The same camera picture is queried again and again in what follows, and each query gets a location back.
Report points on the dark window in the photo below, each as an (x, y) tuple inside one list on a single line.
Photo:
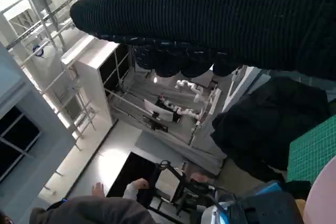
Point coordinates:
[(15, 134)]

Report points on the pink bowl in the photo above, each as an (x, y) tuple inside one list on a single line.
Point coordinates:
[(325, 197)]

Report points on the white monitor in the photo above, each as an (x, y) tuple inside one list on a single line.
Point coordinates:
[(162, 113)]

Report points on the green cutting mat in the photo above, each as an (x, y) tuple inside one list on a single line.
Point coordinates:
[(315, 150)]

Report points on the blue round sign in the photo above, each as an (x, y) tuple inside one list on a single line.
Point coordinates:
[(39, 50)]

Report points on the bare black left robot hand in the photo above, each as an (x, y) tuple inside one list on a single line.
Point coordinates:
[(262, 208)]

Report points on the white shelf cabinet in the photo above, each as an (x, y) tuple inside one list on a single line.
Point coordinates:
[(89, 77)]

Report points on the person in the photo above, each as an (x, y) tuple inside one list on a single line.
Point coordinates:
[(92, 212), (262, 129)]

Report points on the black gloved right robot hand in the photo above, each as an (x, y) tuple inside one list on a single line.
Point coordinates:
[(210, 16)]

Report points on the black frame stand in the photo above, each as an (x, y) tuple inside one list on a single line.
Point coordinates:
[(155, 182)]

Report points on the black screen panel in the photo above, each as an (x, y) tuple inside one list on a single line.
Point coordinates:
[(131, 174)]

